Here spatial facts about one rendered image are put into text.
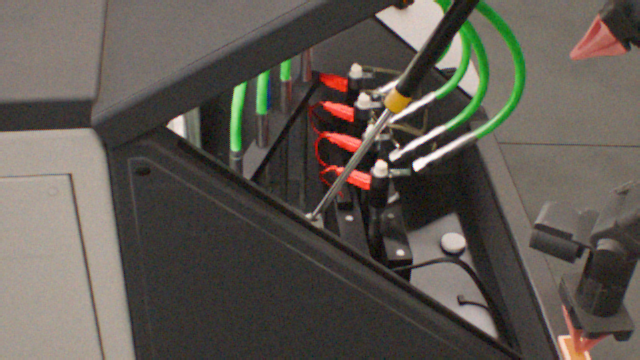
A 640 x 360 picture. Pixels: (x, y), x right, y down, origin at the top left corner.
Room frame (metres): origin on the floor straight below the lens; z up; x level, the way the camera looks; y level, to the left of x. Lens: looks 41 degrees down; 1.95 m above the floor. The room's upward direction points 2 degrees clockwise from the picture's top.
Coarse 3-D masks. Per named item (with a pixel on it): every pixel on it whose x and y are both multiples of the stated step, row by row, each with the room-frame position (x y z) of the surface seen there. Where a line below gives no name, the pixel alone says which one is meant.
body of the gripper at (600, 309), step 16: (576, 272) 0.88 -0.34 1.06; (576, 288) 0.84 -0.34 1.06; (592, 288) 0.81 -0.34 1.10; (608, 288) 0.81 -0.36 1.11; (624, 288) 0.81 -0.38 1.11; (576, 304) 0.82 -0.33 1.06; (592, 304) 0.80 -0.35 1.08; (608, 304) 0.80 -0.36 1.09; (624, 304) 0.82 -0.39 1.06; (592, 320) 0.79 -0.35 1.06; (608, 320) 0.79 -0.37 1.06; (624, 320) 0.80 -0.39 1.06; (592, 336) 0.78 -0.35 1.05; (624, 336) 0.78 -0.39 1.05
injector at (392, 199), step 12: (372, 168) 1.02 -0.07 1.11; (372, 180) 1.00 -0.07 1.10; (384, 180) 1.00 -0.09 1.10; (372, 192) 1.00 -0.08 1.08; (384, 192) 1.00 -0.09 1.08; (396, 192) 1.02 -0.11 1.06; (372, 204) 1.00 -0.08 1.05; (384, 204) 1.00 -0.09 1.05; (372, 216) 1.01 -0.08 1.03; (372, 228) 1.01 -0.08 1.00; (372, 240) 1.01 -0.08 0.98; (372, 252) 1.00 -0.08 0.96
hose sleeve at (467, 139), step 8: (464, 136) 1.03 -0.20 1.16; (472, 136) 1.02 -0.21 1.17; (448, 144) 1.03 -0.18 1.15; (456, 144) 1.02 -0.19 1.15; (464, 144) 1.02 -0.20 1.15; (432, 152) 1.03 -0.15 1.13; (440, 152) 1.02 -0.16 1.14; (448, 152) 1.02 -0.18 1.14; (456, 152) 1.02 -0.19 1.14; (424, 160) 1.02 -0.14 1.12; (432, 160) 1.02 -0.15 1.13; (440, 160) 1.01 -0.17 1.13
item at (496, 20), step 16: (496, 16) 1.03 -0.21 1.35; (512, 32) 1.03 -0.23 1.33; (512, 48) 1.03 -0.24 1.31; (240, 96) 0.98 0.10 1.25; (512, 96) 1.03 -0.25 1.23; (240, 112) 0.98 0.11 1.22; (512, 112) 1.03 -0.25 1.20; (240, 128) 0.98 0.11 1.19; (480, 128) 1.03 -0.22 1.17; (240, 144) 0.98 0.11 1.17
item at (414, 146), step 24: (432, 0) 1.10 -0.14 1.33; (480, 48) 1.11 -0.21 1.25; (264, 72) 1.06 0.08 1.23; (480, 72) 1.11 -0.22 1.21; (264, 96) 1.06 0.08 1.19; (480, 96) 1.11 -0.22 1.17; (264, 120) 1.06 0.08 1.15; (456, 120) 1.11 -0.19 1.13; (264, 144) 1.06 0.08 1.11; (408, 144) 1.10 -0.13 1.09
